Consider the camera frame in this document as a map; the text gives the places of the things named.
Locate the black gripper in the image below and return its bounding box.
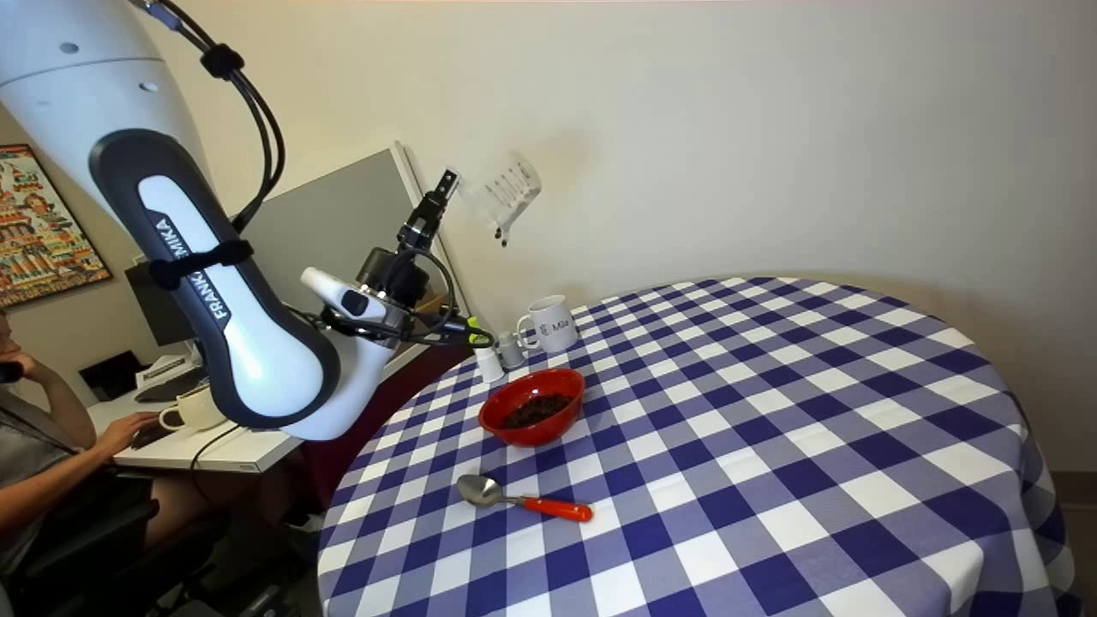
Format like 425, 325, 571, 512
360, 171, 456, 309

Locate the seated person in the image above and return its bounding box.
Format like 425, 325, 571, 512
0, 311, 212, 577

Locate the black office chair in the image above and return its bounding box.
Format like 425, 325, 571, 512
4, 475, 283, 617

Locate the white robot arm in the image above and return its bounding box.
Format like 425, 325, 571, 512
0, 0, 469, 442

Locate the white mug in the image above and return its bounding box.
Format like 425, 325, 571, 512
513, 296, 577, 353

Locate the clear plastic measuring jug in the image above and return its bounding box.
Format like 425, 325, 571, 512
466, 151, 540, 245

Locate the small green capped bottle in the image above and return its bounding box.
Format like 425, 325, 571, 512
466, 314, 505, 384

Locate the grey desk partition panel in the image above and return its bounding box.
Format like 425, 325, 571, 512
242, 144, 425, 311

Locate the red bowl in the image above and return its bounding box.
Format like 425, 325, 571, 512
476, 365, 587, 445

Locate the framed colourful wall picture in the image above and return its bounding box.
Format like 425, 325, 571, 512
0, 144, 111, 309

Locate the metal spoon orange handle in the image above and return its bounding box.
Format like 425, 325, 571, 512
456, 473, 593, 523

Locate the white office desk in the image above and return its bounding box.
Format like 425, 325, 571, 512
116, 346, 469, 473

